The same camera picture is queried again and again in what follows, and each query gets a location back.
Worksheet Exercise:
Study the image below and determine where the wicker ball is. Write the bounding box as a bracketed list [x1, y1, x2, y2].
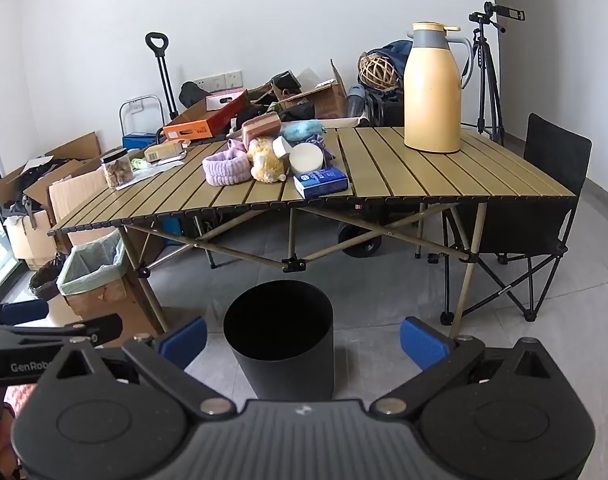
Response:
[359, 51, 401, 90]

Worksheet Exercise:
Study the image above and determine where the black trolley handle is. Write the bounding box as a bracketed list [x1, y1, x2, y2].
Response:
[144, 31, 181, 123]

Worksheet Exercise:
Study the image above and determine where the yellow thermos jug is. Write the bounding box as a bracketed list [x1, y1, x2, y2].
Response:
[403, 22, 474, 154]

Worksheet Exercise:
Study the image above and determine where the purple mesh bag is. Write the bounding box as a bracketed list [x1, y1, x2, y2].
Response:
[311, 130, 337, 166]

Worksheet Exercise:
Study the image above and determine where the light blue fluffy cloth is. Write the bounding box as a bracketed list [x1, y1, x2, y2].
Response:
[280, 120, 325, 142]

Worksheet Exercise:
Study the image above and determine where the grey blue bottle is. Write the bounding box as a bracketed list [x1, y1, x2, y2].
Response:
[346, 85, 368, 117]

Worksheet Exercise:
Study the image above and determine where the purple fluffy headband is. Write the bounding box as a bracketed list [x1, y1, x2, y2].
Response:
[203, 140, 252, 187]

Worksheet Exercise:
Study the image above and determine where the clear jar of nuts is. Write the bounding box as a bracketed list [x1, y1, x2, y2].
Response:
[100, 149, 135, 190]

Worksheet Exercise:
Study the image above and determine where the white metal frame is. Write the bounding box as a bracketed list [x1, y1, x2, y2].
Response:
[120, 95, 165, 138]

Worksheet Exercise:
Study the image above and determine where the tan slatted folding table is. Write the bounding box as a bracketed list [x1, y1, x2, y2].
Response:
[47, 126, 580, 338]

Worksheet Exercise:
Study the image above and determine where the white wall socket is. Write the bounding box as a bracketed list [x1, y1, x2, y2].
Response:
[194, 71, 243, 90]

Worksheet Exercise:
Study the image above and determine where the black bag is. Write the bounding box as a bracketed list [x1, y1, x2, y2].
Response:
[179, 81, 209, 108]

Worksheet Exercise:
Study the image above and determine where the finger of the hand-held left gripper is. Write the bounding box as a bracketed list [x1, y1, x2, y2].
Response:
[0, 299, 50, 328]
[0, 314, 124, 350]

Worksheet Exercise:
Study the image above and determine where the tan packet box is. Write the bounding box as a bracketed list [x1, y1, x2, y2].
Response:
[144, 141, 185, 163]

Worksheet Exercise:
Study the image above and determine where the orange cardboard box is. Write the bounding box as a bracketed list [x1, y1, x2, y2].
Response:
[162, 89, 249, 142]

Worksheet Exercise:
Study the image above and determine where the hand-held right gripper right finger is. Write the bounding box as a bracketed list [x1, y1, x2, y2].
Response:
[369, 316, 567, 418]

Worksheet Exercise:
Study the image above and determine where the black camera tripod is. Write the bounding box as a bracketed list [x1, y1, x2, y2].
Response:
[468, 2, 526, 146]

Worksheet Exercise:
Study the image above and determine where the white round sponge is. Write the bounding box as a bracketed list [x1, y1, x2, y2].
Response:
[289, 142, 325, 176]

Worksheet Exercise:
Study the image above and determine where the pink tan sponge block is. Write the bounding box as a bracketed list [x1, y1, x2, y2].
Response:
[241, 112, 282, 148]

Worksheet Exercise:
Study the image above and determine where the yellow white plush sheep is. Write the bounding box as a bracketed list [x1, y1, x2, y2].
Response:
[247, 136, 291, 183]

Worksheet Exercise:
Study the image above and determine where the black round bin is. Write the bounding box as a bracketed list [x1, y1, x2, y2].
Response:
[223, 281, 335, 402]

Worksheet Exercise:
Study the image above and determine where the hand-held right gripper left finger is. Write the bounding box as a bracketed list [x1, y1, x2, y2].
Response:
[36, 316, 237, 418]

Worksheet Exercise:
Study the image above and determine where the brown cardboard box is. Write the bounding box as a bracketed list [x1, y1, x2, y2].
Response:
[64, 230, 159, 333]

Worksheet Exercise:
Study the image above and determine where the black folding chair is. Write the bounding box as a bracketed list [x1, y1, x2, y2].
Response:
[414, 112, 593, 323]

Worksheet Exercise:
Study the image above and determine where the open cardboard box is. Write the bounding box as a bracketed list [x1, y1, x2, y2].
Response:
[0, 131, 103, 221]
[279, 59, 349, 120]

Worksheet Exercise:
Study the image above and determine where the black wagon wheel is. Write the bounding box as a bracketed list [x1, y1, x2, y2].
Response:
[338, 225, 382, 260]

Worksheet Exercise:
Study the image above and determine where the black case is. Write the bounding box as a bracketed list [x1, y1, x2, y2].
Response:
[271, 71, 302, 92]

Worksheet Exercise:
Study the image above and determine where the dark blue bag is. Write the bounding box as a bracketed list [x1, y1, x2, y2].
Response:
[364, 40, 415, 101]

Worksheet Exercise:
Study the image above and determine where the blue white box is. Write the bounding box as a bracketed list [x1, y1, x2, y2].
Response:
[293, 166, 349, 200]

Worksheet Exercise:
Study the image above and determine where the blue crate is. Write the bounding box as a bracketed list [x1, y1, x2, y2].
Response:
[122, 131, 159, 151]

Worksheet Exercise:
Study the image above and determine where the white paper sheet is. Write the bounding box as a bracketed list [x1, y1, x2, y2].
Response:
[128, 157, 185, 182]

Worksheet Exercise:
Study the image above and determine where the dark basket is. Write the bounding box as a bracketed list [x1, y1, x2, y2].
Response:
[28, 255, 67, 300]

